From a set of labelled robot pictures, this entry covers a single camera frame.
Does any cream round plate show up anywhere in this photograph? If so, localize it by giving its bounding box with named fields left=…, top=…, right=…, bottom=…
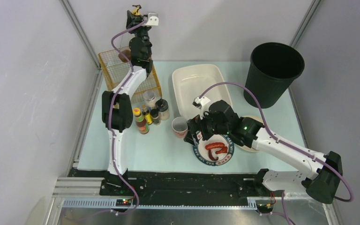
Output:
left=237, top=115, right=266, bottom=153

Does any red label sauce bottle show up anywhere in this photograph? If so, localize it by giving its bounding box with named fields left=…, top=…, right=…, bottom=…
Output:
left=133, top=108, right=149, bottom=134

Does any white rectangular basin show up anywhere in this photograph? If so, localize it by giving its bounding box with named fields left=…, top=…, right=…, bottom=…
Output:
left=172, top=64, right=224, bottom=119

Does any blue rimmed plate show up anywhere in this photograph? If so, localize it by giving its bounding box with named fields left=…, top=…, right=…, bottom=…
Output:
left=192, top=135, right=234, bottom=166

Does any black trash bin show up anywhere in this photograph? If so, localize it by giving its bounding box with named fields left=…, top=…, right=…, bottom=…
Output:
left=245, top=42, right=305, bottom=109

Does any black lid spice jar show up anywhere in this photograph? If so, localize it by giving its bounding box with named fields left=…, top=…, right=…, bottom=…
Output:
left=155, top=98, right=170, bottom=120

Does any pink ceramic mug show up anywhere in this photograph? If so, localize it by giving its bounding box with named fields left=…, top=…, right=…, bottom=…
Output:
left=172, top=117, right=188, bottom=139

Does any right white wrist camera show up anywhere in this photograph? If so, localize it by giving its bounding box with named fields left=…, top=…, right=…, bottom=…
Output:
left=192, top=97, right=211, bottom=119

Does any dark red sausage piece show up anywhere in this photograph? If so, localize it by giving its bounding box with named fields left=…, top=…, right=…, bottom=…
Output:
left=208, top=150, right=219, bottom=162

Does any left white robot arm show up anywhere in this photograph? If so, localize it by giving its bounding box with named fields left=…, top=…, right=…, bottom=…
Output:
left=102, top=5, right=159, bottom=187

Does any yellow label sauce bottle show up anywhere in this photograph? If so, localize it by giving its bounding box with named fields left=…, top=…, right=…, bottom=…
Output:
left=142, top=105, right=153, bottom=125

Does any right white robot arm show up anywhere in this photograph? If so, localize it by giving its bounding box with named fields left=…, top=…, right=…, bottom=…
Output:
left=183, top=97, right=344, bottom=204

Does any aluminium frame post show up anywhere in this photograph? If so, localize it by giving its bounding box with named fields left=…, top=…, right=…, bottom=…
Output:
left=290, top=0, right=322, bottom=48
left=59, top=0, right=101, bottom=69

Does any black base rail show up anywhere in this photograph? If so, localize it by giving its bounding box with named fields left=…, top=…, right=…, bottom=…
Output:
left=99, top=170, right=285, bottom=207

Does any aluminium frame post left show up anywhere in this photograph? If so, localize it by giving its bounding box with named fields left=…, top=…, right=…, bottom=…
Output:
left=59, top=0, right=101, bottom=69

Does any aluminium frame post right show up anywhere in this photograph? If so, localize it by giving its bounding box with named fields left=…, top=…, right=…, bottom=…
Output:
left=290, top=0, right=322, bottom=48

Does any yellow wire basket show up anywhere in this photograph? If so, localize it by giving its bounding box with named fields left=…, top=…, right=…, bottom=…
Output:
left=98, top=42, right=162, bottom=110

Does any small black cap jar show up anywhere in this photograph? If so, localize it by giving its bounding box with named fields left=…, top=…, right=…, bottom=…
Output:
left=150, top=108, right=161, bottom=125

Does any dark sauce glass bottle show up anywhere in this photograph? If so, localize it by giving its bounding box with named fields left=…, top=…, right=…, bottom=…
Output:
left=118, top=4, right=142, bottom=63

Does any white lid spice jar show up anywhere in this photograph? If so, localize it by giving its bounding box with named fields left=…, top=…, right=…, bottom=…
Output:
left=142, top=90, right=157, bottom=109

